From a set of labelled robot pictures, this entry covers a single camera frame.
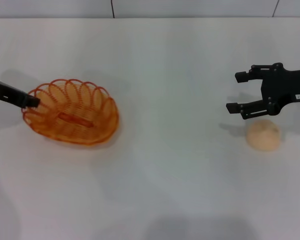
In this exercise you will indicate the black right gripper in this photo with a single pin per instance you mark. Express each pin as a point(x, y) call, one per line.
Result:
point(285, 85)

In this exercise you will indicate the pale beige steamed bun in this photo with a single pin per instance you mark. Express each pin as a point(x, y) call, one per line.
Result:
point(263, 136)

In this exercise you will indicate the orange woven plastic basket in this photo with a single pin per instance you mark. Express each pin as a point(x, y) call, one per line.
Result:
point(72, 120)

